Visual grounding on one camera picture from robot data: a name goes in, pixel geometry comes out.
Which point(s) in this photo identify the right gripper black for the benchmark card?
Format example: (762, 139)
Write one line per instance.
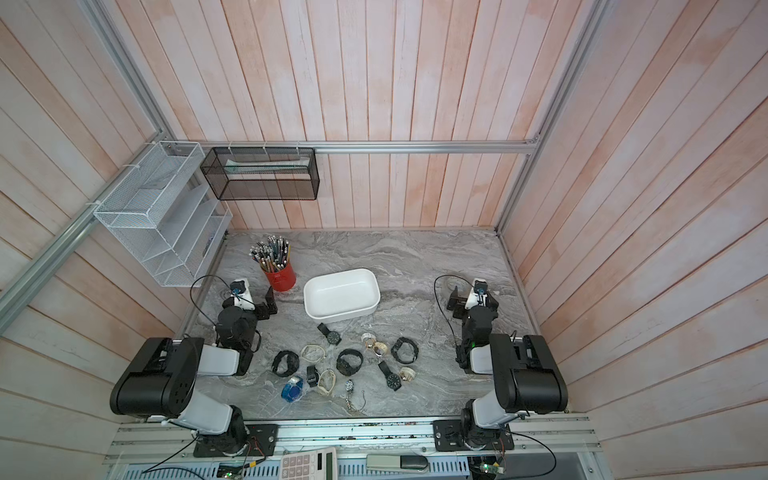
(456, 303)

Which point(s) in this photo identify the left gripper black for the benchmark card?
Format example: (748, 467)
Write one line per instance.
(261, 306)

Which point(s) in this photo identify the black chunky watch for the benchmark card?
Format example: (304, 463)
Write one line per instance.
(405, 351)
(285, 364)

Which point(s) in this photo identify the blue transparent watch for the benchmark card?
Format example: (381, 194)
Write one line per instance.
(293, 390)

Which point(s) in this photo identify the cream gold watch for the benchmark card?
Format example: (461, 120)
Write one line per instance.
(406, 374)

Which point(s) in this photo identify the gold bracelet watch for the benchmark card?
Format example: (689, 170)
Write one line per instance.
(380, 349)

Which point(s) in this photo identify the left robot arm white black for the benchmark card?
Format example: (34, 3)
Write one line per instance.
(160, 382)

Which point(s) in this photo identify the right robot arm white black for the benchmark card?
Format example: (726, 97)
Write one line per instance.
(526, 378)

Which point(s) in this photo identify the white storage box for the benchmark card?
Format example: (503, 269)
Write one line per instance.
(341, 296)

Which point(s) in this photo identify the black analog watch near box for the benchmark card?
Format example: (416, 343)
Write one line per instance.
(333, 337)

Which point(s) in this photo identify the silver rose gold watch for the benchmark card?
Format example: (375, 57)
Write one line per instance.
(369, 340)

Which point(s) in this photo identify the black watch green dial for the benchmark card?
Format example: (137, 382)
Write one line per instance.
(393, 380)

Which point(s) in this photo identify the large black digital watch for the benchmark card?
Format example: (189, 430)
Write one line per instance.
(349, 362)

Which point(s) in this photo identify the red pencil cup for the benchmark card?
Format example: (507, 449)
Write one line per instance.
(281, 277)

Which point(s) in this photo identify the black mesh basket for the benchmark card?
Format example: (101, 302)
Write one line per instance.
(262, 173)

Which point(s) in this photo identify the white calculator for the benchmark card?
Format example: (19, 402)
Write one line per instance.
(310, 465)

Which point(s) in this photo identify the grey black stapler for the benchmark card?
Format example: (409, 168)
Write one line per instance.
(397, 463)

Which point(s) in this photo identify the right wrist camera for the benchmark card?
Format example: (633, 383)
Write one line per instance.
(478, 294)

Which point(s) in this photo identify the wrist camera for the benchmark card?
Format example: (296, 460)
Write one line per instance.
(241, 296)
(478, 294)

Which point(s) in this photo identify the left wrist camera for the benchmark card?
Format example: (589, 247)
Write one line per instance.
(241, 296)

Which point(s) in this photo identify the small black strap watch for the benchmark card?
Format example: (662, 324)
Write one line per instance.
(312, 376)

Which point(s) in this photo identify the silver chain pocket watch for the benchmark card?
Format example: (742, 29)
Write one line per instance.
(349, 387)

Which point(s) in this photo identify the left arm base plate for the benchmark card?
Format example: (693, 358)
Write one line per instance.
(248, 439)

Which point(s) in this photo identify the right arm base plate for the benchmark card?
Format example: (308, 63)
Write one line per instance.
(456, 435)

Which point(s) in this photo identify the white wire mesh shelf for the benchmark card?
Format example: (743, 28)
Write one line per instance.
(173, 229)

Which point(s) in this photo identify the aluminium rail back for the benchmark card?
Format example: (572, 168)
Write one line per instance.
(384, 147)

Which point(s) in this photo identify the aluminium rail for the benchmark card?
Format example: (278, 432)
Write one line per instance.
(32, 279)
(384, 147)

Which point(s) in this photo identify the aluminium front frame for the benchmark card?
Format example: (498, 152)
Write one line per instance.
(148, 443)

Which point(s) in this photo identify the aluminium rail left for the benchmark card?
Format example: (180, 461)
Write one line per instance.
(32, 279)

